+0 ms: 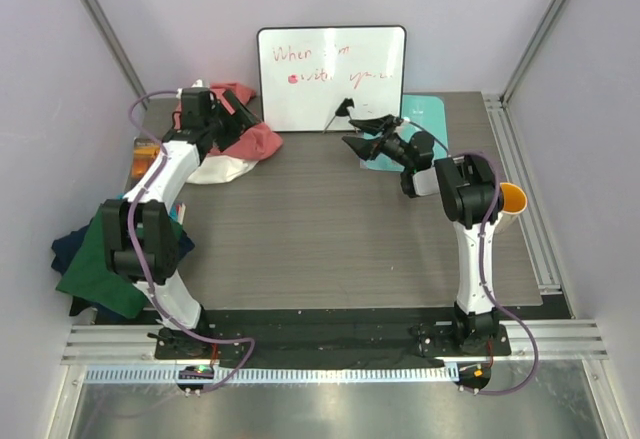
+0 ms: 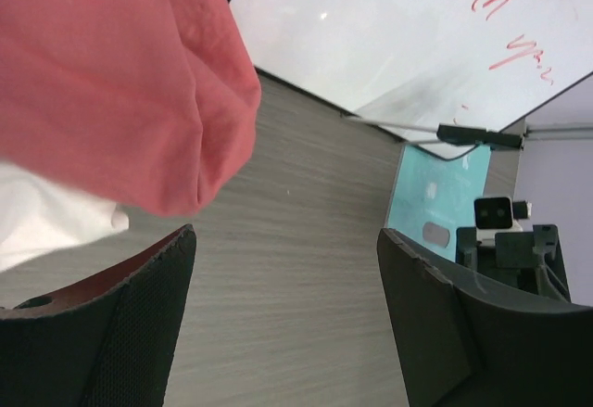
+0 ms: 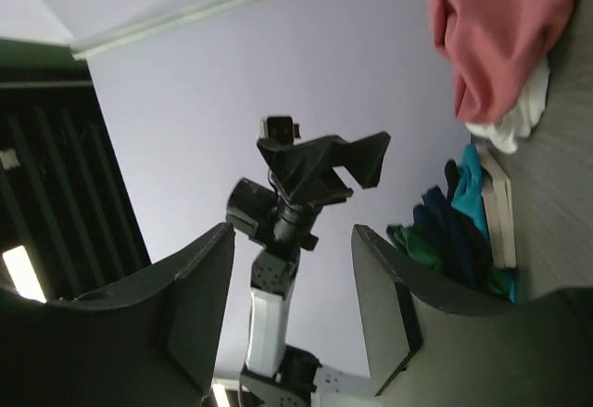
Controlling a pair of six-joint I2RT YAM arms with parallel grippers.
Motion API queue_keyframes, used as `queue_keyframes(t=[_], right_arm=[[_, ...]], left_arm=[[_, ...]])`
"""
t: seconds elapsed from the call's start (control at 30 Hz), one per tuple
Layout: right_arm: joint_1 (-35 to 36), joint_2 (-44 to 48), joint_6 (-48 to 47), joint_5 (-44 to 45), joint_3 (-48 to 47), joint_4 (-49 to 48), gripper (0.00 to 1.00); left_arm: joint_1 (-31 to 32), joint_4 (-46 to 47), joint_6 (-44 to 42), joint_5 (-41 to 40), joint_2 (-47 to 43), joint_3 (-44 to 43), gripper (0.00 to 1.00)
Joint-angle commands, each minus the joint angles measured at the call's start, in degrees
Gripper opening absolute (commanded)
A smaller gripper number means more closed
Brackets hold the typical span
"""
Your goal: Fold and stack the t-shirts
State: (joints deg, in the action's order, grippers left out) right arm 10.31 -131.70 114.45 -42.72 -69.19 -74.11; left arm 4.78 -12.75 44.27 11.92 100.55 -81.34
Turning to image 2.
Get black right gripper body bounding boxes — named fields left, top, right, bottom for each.
left=456, top=224, right=571, bottom=302

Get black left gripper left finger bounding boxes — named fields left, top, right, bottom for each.
left=1, top=224, right=196, bottom=407

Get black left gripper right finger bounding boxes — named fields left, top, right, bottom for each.
left=377, top=229, right=592, bottom=406

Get teal cutting board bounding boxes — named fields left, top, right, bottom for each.
left=385, top=146, right=490, bottom=261

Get white dry erase board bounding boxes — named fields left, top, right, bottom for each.
left=231, top=0, right=592, bottom=159

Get red t shirt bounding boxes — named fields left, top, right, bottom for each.
left=1, top=0, right=261, bottom=216

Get white t shirt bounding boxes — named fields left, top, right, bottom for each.
left=1, top=160, right=129, bottom=272

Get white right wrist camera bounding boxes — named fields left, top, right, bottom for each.
left=473, top=197, right=532, bottom=247

